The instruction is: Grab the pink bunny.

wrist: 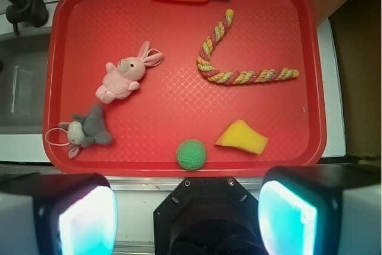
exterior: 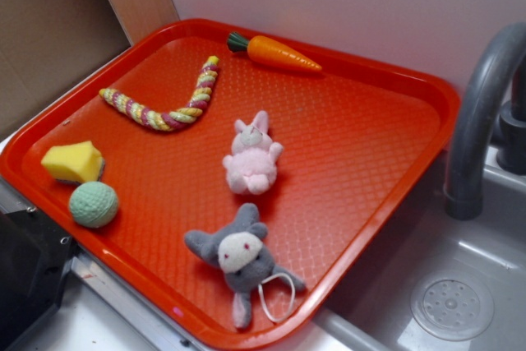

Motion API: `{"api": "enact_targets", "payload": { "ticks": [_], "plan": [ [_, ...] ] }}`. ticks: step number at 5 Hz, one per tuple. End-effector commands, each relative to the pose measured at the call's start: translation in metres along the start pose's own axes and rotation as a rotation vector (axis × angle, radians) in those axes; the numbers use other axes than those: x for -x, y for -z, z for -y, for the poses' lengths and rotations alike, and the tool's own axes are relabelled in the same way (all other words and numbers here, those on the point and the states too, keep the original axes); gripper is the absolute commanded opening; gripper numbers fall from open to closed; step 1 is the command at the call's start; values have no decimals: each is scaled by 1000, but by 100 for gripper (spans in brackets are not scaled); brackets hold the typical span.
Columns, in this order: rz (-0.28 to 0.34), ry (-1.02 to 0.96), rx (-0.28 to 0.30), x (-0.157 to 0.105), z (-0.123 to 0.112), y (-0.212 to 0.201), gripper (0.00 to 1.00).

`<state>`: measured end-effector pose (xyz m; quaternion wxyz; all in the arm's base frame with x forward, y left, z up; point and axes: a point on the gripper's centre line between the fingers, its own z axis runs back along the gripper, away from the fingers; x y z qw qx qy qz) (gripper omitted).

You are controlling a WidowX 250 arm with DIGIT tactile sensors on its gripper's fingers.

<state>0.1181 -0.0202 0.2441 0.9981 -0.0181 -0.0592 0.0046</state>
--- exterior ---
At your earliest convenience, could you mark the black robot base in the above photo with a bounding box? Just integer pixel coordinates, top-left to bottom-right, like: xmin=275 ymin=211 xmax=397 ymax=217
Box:
xmin=1 ymin=210 xmax=76 ymax=350

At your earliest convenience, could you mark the pink plush bunny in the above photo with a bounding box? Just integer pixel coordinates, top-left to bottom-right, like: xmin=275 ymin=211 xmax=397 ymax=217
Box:
xmin=222 ymin=110 xmax=284 ymax=195

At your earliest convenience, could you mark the grey plush bunny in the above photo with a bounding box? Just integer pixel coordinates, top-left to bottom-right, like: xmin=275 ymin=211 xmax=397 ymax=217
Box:
xmin=184 ymin=203 xmax=307 ymax=330

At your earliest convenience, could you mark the red plastic tray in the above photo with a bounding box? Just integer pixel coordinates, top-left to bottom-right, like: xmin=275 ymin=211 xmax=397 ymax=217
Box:
xmin=1 ymin=20 xmax=459 ymax=350

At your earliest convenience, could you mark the orange plastic carrot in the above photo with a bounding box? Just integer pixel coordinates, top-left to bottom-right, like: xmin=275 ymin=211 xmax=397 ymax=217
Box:
xmin=227 ymin=32 xmax=322 ymax=73

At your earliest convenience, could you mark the green textured ball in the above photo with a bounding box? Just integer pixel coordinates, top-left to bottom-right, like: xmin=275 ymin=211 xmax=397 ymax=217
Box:
xmin=68 ymin=182 xmax=119 ymax=229

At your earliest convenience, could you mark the yellow sponge wedge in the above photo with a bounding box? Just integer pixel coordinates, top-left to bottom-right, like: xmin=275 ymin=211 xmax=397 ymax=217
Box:
xmin=40 ymin=141 xmax=105 ymax=184

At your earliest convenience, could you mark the grey plastic sink basin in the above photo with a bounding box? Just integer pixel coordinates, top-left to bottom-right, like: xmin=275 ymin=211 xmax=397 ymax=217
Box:
xmin=312 ymin=152 xmax=526 ymax=351

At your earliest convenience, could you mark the brown cardboard panel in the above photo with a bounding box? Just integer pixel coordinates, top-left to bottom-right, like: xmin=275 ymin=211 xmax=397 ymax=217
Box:
xmin=1 ymin=0 xmax=129 ymax=138

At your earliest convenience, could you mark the grey sink faucet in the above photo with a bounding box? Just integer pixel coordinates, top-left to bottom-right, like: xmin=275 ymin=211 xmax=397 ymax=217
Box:
xmin=444 ymin=22 xmax=525 ymax=220

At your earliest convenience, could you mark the pink yellow twisted rope toy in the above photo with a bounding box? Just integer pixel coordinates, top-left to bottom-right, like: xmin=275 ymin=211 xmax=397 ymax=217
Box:
xmin=99 ymin=56 xmax=219 ymax=132

